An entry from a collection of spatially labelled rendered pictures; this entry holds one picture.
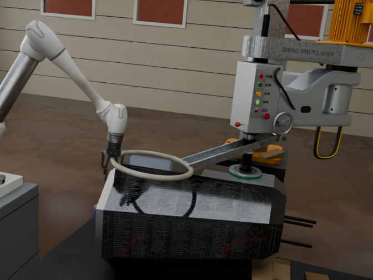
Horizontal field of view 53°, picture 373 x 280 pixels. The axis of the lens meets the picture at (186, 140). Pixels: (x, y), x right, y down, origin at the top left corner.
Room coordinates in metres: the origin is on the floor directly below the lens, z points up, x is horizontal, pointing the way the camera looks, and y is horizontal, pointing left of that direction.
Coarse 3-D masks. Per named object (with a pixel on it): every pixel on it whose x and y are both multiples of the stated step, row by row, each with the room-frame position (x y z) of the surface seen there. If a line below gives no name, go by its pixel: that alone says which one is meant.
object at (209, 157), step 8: (256, 136) 2.43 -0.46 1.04; (264, 136) 2.45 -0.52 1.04; (272, 136) 2.35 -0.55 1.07; (224, 144) 2.34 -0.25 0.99; (232, 144) 2.35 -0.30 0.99; (240, 144) 2.38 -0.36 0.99; (248, 144) 2.28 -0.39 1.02; (256, 144) 2.30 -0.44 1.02; (264, 144) 2.31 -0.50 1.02; (200, 152) 2.27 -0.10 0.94; (208, 152) 2.28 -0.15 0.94; (216, 152) 2.31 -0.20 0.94; (224, 152) 2.21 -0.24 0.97; (232, 152) 2.23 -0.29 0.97; (240, 152) 2.25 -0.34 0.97; (184, 160) 2.22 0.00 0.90; (192, 160) 2.24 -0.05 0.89; (200, 160) 2.15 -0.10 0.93; (208, 160) 2.16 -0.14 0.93; (216, 160) 2.19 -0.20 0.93; (224, 160) 2.21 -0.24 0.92; (200, 168) 2.14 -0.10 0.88
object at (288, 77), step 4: (284, 72) 2.86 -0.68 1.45; (288, 72) 2.87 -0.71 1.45; (292, 72) 2.92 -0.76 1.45; (284, 76) 2.84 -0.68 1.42; (288, 76) 2.82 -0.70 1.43; (292, 76) 2.79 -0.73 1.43; (296, 76) 2.77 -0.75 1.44; (284, 80) 2.84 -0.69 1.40; (288, 80) 2.82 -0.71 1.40; (292, 80) 2.79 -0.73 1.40; (284, 84) 2.84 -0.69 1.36; (288, 84) 2.81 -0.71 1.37
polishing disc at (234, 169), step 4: (236, 164) 2.44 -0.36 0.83; (240, 164) 2.45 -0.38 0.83; (232, 168) 2.34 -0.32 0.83; (236, 168) 2.35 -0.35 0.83; (252, 168) 2.39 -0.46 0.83; (256, 168) 2.39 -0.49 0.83; (232, 172) 2.29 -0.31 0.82; (236, 172) 2.27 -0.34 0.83; (240, 172) 2.28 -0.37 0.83; (244, 172) 2.29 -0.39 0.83; (248, 172) 2.30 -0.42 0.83; (252, 172) 2.30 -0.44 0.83; (256, 172) 2.31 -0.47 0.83; (260, 172) 2.32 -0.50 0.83; (244, 176) 2.24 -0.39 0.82; (248, 176) 2.24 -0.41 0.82; (252, 176) 2.25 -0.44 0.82; (256, 176) 2.26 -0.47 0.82
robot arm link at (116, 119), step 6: (114, 108) 2.01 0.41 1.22; (120, 108) 2.02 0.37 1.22; (126, 108) 2.04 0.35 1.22; (108, 114) 2.04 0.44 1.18; (114, 114) 2.00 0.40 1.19; (120, 114) 2.01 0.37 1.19; (126, 114) 2.03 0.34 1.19; (108, 120) 2.02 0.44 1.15; (114, 120) 2.00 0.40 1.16; (120, 120) 2.00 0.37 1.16; (126, 120) 2.03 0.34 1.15; (108, 126) 2.02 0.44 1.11; (114, 126) 1.99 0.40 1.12; (120, 126) 2.00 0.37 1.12; (114, 132) 2.00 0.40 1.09; (120, 132) 2.01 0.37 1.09
